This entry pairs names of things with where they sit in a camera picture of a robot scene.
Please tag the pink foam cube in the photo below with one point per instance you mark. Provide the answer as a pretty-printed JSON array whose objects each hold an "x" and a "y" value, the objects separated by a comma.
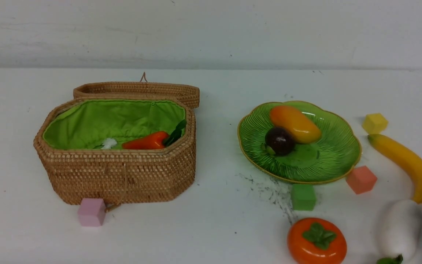
[{"x": 91, "y": 212}]

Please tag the white radish with leaves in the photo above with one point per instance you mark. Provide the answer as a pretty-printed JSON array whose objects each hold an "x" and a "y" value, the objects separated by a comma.
[{"x": 399, "y": 232}]

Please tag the orange plastic persimmon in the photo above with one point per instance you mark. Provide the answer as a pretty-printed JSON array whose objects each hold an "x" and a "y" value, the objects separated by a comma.
[{"x": 316, "y": 241}]

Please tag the green glass scalloped plate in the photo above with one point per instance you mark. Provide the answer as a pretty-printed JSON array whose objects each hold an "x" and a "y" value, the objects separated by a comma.
[{"x": 329, "y": 159}]

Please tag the dark purple plastic mangosteen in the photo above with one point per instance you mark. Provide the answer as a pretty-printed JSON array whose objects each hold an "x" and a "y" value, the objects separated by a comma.
[{"x": 278, "y": 142}]

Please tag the salmon foam cube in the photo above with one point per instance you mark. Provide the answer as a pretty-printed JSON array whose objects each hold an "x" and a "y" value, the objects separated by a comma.
[{"x": 361, "y": 180}]

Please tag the yellow plastic banana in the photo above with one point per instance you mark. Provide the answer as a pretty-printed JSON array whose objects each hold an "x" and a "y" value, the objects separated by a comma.
[{"x": 403, "y": 157}]

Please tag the yellow foam cube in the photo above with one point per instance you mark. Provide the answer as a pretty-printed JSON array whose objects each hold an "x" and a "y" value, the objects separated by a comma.
[{"x": 374, "y": 123}]

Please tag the green foam cube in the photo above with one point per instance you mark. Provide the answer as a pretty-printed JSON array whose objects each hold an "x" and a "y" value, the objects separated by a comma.
[{"x": 303, "y": 197}]

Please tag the woven rattan basket green lining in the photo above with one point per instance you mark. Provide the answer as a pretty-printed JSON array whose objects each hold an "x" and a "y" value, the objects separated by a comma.
[{"x": 80, "y": 142}]

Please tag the orange plastic carrot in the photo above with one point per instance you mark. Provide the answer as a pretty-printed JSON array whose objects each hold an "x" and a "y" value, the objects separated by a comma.
[{"x": 157, "y": 140}]

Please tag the orange yellow plastic mango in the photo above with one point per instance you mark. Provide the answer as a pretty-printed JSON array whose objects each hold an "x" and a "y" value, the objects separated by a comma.
[{"x": 302, "y": 129}]

